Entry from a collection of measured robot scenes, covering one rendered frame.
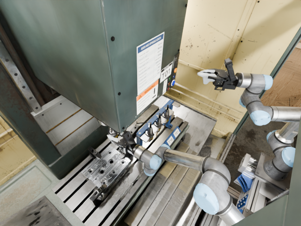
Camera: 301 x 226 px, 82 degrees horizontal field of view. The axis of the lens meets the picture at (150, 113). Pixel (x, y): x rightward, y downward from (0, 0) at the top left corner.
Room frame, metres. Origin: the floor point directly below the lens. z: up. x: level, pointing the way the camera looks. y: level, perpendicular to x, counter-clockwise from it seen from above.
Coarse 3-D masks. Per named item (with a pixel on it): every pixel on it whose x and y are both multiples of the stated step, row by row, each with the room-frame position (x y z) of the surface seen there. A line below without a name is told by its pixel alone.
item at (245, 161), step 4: (244, 156) 0.75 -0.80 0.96; (248, 156) 0.74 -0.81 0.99; (244, 160) 0.70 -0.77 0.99; (248, 160) 0.71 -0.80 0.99; (240, 164) 0.71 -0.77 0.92; (244, 164) 0.67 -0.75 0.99; (248, 164) 0.69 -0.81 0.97; (252, 164) 0.69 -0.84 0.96; (256, 164) 0.68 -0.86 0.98; (240, 168) 0.66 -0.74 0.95; (244, 168) 0.64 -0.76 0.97; (244, 172) 0.63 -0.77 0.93; (248, 172) 0.62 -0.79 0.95; (252, 172) 0.61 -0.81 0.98; (248, 176) 0.61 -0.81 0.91; (252, 176) 0.60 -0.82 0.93; (256, 176) 0.59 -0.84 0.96; (276, 188) 0.51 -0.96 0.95
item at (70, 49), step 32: (0, 0) 0.74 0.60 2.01; (32, 0) 0.60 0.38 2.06; (64, 0) 0.50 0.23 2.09; (96, 0) 0.43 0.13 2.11; (128, 0) 0.50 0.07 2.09; (160, 0) 0.62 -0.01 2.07; (32, 32) 0.65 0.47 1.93; (64, 32) 0.53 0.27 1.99; (96, 32) 0.44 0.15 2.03; (128, 32) 0.49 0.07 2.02; (160, 32) 0.64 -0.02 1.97; (32, 64) 0.75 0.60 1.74; (64, 64) 0.57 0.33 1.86; (96, 64) 0.46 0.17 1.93; (128, 64) 0.49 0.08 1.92; (64, 96) 0.63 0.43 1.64; (96, 96) 0.48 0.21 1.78; (128, 96) 0.48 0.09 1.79; (160, 96) 0.68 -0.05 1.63
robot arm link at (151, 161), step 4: (144, 152) 0.51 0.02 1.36; (148, 152) 0.51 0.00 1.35; (152, 152) 0.52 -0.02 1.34; (140, 156) 0.49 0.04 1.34; (144, 156) 0.49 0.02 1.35; (148, 156) 0.48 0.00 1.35; (152, 156) 0.48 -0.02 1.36; (156, 156) 0.49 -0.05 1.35; (140, 160) 0.48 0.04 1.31; (144, 160) 0.47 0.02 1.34; (148, 160) 0.47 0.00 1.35; (152, 160) 0.46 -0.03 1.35; (156, 160) 0.47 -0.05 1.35; (160, 160) 0.47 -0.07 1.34; (144, 164) 0.47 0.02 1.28; (148, 164) 0.45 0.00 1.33; (152, 164) 0.45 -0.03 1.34; (156, 164) 0.45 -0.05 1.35; (148, 168) 0.45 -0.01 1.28; (152, 168) 0.44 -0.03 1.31; (156, 168) 0.44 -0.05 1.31
